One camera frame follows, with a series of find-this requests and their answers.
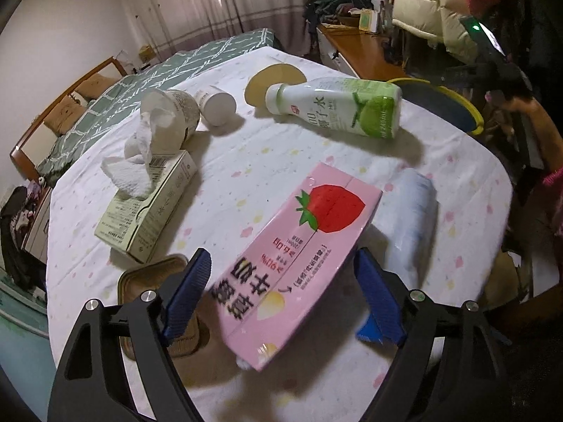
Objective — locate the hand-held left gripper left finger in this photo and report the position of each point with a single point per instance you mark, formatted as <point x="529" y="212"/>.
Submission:
<point x="189" y="294"/>

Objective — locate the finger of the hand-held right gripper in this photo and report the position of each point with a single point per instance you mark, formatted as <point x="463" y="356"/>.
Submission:
<point x="462" y="77"/>

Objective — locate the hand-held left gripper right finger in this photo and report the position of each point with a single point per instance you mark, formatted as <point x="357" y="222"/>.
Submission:
<point x="378" y="299"/>

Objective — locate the yellow-rimmed dark bin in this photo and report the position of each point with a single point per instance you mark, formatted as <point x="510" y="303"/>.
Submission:
<point x="440" y="105"/>

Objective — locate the pink strawberry milk carton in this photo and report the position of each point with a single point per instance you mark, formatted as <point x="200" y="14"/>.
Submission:
<point x="308" y="237"/>

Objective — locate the small white jar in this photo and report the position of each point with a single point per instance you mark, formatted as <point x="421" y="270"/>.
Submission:
<point x="215" y="103"/>

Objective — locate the person's right forearm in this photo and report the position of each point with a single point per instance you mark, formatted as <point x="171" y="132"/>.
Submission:
<point x="550" y="154"/>

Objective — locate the person's right hand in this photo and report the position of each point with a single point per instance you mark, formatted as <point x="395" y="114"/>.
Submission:
<point x="501" y="110"/>

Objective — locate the brown food container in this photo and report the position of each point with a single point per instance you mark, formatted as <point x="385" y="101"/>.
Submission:
<point x="140" y="277"/>

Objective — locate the cream puffer jacket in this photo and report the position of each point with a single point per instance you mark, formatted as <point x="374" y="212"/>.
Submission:
<point x="422" y="4"/>

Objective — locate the pale green tissue box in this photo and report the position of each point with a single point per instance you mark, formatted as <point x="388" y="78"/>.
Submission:
<point x="145" y="215"/>

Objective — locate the wooden desk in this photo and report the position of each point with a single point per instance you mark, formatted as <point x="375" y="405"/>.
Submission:
<point x="365" y="55"/>

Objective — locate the small green box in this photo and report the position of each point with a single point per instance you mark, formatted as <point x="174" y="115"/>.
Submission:
<point x="368" y="21"/>

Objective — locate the green and white drink bottle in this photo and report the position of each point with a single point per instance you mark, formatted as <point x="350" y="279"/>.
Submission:
<point x="343" y="105"/>

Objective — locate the pile of dark clothes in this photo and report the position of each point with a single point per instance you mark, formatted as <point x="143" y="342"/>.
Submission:
<point x="338" y="2"/>

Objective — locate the white nightstand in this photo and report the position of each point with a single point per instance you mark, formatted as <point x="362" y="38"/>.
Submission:
<point x="37" y="228"/>

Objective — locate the round brown paper disc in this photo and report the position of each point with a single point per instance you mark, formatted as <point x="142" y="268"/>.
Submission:
<point x="268" y="79"/>

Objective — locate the brown pillow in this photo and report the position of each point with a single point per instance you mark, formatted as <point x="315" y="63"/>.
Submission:
<point x="64" y="116"/>
<point x="94" y="87"/>

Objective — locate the bed with green plaid cover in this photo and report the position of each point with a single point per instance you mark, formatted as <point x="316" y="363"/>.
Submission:
<point x="132" y="83"/>

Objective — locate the pale pink curtain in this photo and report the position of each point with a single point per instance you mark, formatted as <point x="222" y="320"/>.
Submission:
<point x="246" y="4"/>

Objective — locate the wooden headboard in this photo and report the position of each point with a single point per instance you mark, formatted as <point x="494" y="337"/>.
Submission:
<point x="48" y="105"/>

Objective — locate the small cardboard box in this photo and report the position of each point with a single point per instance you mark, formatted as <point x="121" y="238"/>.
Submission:
<point x="147" y="52"/>

